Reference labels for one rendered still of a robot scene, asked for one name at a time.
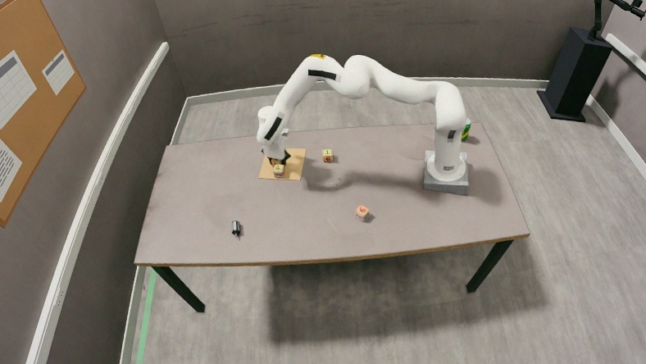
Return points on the green drink can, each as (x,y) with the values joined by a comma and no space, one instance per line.
(465,132)

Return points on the tan flat mat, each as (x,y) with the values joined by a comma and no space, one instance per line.
(293,168)

